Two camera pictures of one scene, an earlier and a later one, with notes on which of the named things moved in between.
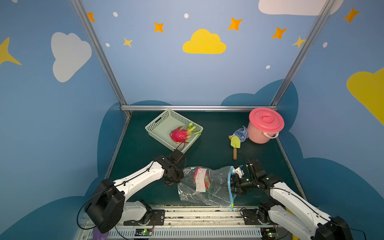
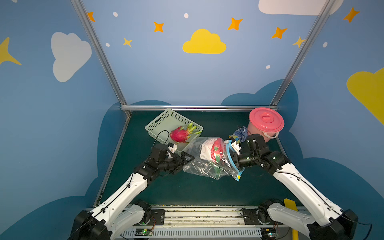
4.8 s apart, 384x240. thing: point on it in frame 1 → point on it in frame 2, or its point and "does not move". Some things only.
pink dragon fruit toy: (202, 179) → (217, 150)
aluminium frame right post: (309, 41) does not move
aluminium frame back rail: (196, 107) does not move
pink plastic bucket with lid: (264, 123) does not move
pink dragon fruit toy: (181, 134) does not move
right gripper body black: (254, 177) → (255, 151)
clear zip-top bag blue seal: (207, 186) → (212, 158)
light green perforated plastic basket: (161, 127) does not move
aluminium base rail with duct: (196, 224) does not move
